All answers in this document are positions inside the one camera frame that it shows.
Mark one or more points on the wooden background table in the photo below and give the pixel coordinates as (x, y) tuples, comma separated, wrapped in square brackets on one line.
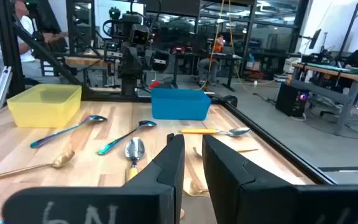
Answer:
[(82, 61)]

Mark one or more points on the black aluminium table frame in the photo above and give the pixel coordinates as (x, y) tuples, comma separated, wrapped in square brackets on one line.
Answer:
[(7, 46)]

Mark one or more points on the black monitor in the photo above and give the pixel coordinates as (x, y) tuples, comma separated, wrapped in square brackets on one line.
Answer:
[(315, 38)]

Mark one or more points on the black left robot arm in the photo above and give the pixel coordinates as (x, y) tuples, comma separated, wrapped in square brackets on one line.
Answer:
[(128, 84)]

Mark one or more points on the black table clamp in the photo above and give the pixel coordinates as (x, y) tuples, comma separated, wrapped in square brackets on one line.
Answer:
[(227, 100)]

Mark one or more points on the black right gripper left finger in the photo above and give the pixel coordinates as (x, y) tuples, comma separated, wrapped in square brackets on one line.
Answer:
[(154, 202)]

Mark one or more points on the wooden top workbench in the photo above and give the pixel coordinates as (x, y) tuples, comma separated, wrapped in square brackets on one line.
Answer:
[(337, 74)]

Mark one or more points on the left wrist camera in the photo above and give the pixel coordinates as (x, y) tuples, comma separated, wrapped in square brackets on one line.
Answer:
[(140, 34)]

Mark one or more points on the blue plastic bin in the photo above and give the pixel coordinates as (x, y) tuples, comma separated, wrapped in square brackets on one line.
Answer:
[(179, 105)]

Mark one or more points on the black desk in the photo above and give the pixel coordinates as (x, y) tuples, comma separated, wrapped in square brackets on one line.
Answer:
[(210, 56)]

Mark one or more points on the small red plastic part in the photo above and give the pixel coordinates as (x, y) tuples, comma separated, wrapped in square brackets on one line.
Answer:
[(154, 84)]

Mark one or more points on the gold spoon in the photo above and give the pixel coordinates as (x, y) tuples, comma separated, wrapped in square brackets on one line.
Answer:
[(63, 159), (194, 188)]

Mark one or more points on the iridescent rainbow spoon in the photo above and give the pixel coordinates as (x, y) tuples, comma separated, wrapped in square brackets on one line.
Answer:
[(146, 124), (96, 119)]

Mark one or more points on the black computer tower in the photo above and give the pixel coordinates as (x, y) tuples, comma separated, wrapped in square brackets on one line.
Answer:
[(291, 100)]

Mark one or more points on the yellow plastic bin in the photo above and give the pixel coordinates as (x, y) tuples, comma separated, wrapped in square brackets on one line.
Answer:
[(42, 105)]

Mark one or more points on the silver aluminium extrusion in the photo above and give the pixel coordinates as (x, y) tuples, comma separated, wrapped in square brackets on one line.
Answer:
[(1, 87)]

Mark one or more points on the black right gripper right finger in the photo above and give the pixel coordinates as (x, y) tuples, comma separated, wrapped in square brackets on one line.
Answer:
[(244, 193)]

